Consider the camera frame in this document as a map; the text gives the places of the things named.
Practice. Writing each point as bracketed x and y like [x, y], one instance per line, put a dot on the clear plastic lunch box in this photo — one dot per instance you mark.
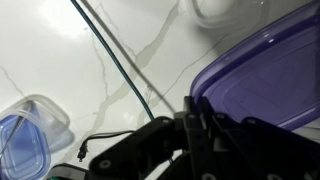
[224, 13]

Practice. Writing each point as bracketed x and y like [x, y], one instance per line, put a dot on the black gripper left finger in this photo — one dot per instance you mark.
[137, 155]

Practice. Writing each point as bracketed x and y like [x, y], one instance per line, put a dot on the clear container with blue lid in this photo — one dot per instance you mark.
[31, 130]

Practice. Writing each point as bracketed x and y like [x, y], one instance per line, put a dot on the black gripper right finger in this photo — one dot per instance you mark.
[221, 149]

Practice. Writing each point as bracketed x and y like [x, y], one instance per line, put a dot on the blue plastic lid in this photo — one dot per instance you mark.
[273, 75]

